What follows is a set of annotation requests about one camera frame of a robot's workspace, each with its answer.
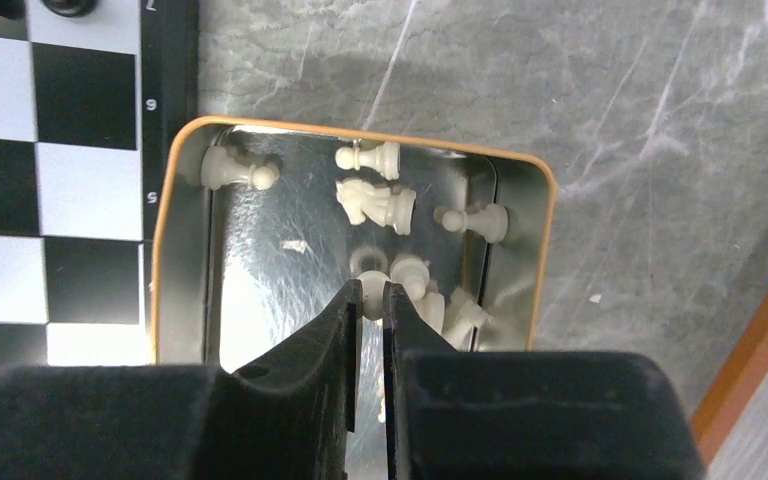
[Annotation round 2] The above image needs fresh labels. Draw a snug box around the white chess knight in tray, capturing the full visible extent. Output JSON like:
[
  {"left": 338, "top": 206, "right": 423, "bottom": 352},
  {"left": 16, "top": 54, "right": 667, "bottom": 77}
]
[{"left": 335, "top": 178, "right": 417, "bottom": 236}]

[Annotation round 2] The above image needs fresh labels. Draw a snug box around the yellow tray of white pieces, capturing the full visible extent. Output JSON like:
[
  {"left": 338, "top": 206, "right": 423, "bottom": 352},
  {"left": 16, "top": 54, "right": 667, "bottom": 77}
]
[{"left": 150, "top": 116, "right": 557, "bottom": 479}]

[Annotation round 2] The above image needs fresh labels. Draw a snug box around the white chess pawn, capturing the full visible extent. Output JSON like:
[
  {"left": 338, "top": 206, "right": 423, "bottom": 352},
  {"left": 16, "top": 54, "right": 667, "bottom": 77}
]
[
  {"left": 357, "top": 270, "right": 390, "bottom": 322},
  {"left": 200, "top": 146, "right": 280, "bottom": 191},
  {"left": 437, "top": 203, "right": 509, "bottom": 243},
  {"left": 335, "top": 142, "right": 401, "bottom": 180},
  {"left": 390, "top": 254, "right": 431, "bottom": 301}
]

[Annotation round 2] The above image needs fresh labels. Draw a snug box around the orange wooden rack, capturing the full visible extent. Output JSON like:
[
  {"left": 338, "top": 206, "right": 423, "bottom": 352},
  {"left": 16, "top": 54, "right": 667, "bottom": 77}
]
[{"left": 691, "top": 292, "right": 768, "bottom": 464}]

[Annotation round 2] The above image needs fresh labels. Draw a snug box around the black chess pieces row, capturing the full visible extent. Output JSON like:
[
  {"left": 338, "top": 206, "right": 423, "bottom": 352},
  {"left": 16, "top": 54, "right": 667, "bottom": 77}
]
[{"left": 0, "top": 0, "right": 98, "bottom": 20}]

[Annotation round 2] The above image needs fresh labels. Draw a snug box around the pile of white pieces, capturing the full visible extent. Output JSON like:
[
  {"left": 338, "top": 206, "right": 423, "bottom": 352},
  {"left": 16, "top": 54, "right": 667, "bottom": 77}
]
[{"left": 414, "top": 287, "right": 493, "bottom": 351}]

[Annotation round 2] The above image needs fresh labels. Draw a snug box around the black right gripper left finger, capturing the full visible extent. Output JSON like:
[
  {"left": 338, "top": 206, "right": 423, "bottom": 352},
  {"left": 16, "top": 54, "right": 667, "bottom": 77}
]
[{"left": 0, "top": 280, "right": 362, "bottom": 479}]

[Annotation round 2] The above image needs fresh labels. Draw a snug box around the black white chess board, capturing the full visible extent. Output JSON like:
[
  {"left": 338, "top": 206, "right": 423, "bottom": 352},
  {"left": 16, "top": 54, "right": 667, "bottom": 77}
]
[{"left": 0, "top": 1, "right": 199, "bottom": 366}]

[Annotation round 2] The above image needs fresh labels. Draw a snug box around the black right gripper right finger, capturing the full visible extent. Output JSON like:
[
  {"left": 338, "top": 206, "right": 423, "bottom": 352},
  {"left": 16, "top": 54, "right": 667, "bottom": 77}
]
[{"left": 383, "top": 283, "right": 706, "bottom": 479}]

